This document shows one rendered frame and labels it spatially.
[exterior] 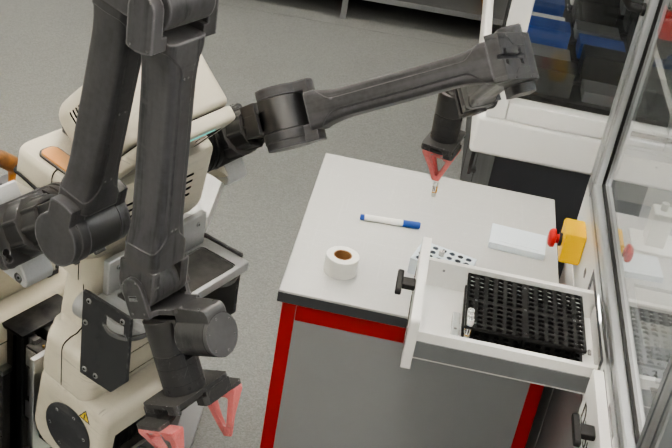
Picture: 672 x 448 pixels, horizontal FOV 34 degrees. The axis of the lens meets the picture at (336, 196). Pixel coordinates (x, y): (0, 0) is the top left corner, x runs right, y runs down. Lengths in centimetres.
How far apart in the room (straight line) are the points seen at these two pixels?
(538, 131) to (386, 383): 80
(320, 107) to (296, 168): 250
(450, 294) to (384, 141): 242
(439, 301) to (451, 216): 47
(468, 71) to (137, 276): 61
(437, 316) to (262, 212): 190
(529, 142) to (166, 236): 158
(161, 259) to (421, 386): 107
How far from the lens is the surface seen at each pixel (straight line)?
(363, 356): 234
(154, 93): 130
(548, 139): 282
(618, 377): 186
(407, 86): 174
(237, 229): 385
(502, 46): 172
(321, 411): 245
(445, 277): 221
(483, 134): 281
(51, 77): 479
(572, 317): 213
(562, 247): 238
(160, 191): 135
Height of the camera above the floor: 206
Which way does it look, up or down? 30 degrees down
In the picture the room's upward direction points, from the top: 10 degrees clockwise
